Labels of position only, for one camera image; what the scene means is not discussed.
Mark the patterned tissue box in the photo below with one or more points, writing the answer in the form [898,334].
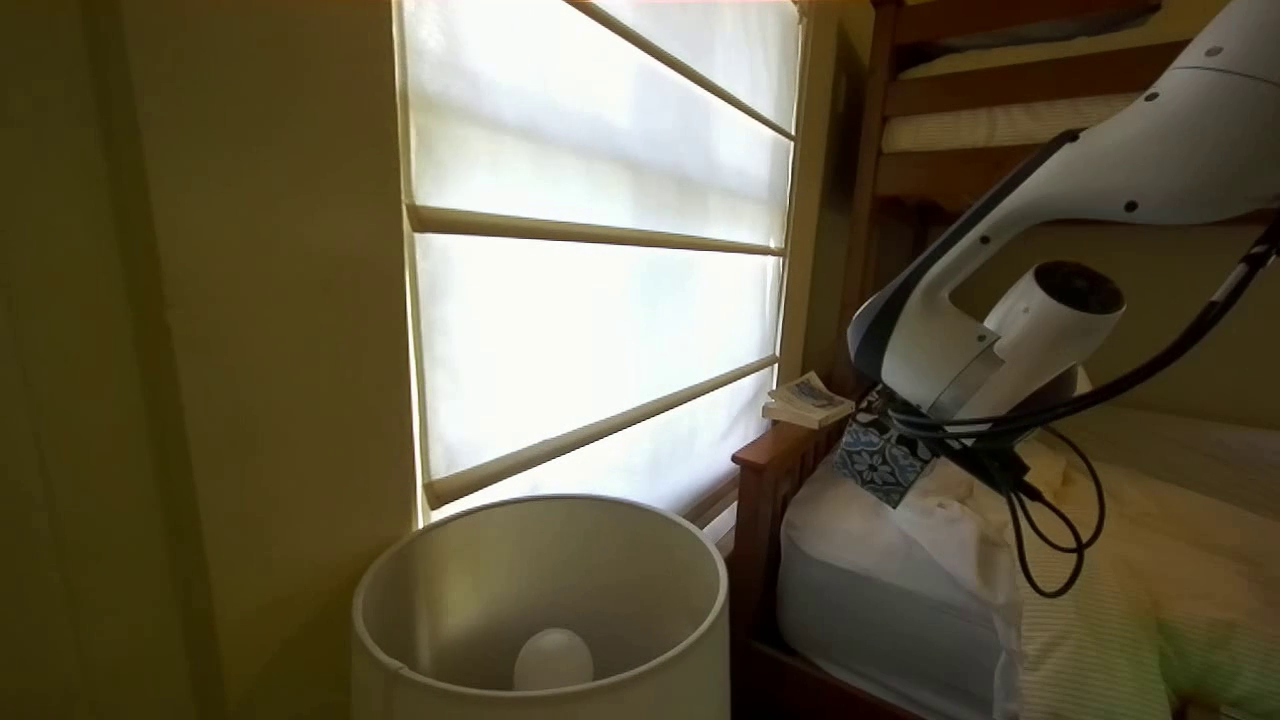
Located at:
[883,466]

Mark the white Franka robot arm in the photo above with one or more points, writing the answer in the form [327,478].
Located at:
[1135,146]

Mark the wooden bed headboard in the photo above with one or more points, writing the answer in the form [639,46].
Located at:
[762,534]

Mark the white bed mattress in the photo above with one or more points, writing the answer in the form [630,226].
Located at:
[883,626]

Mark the white window blind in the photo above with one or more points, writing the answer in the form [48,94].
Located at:
[585,253]

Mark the paperback book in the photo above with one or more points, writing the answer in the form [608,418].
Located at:
[804,400]

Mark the white light bulb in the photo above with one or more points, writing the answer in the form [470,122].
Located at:
[555,659]

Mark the white bunk mattress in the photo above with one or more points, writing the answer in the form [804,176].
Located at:
[987,122]

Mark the pale striped pillow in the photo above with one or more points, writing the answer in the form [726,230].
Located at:
[1147,584]

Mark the wooden bunk bed frame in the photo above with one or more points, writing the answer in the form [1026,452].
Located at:
[920,81]

